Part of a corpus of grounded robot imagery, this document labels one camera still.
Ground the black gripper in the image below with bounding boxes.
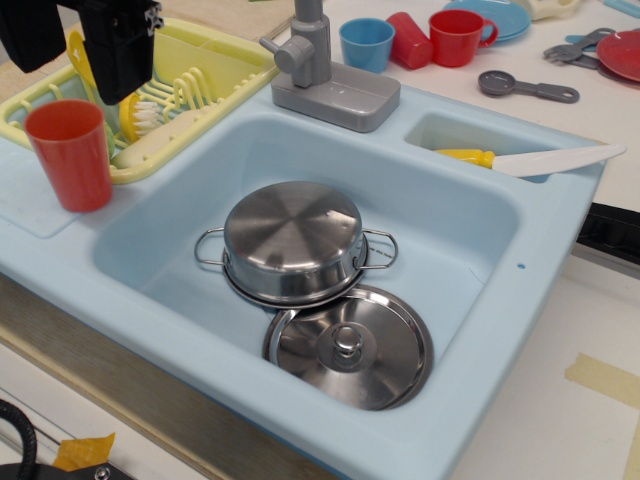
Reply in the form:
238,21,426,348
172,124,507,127
1,0,164,105

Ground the red plastic tumbler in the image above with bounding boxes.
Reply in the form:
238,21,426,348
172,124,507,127
24,99,112,213

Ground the blue plastic cup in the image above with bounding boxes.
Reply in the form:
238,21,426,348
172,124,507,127
339,18,396,74

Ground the light blue toy sink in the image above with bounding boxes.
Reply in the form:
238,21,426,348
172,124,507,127
1,87,602,479

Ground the yellow dish brush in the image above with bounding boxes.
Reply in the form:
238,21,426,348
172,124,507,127
66,31,162,144

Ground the green toy cabbage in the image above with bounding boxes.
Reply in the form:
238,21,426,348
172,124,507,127
104,122,116,159

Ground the yellow dish rack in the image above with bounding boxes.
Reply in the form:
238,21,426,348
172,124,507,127
1,19,277,184

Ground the grey toy faucet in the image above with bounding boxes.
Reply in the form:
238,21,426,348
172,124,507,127
259,1,401,133

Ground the steel pot upside down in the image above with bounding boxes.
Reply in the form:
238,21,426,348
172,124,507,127
194,181,376,309

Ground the red tumbler lying down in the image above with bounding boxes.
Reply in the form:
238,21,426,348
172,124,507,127
386,12,434,70

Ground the yellow tape piece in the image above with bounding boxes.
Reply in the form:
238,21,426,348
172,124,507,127
52,433,116,472

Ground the grey toy spoon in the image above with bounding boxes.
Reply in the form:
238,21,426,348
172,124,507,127
478,70,580,104

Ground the steel pot lid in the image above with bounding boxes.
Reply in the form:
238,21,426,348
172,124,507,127
263,285,434,411

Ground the blue plastic plate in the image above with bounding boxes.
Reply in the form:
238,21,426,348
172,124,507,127
443,0,531,42

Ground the white yellow toy knife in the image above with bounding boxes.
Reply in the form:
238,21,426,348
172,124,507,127
436,144,626,178

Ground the blue toy utensil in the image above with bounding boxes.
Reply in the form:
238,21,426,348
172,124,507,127
564,35,596,52

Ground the grey toy fork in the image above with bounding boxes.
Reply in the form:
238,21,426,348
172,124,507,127
543,44,599,70

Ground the grey toy knife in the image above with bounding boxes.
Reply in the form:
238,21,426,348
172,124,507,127
573,28,615,51

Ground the red plastic plate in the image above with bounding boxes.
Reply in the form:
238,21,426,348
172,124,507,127
596,30,640,81

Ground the beige masking tape strip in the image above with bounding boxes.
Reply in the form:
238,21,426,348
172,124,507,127
564,353,640,410

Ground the black corrugated cable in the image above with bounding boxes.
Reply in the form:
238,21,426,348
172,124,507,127
0,398,40,480

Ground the red mug with handle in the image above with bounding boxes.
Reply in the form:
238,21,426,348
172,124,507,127
429,9,500,68

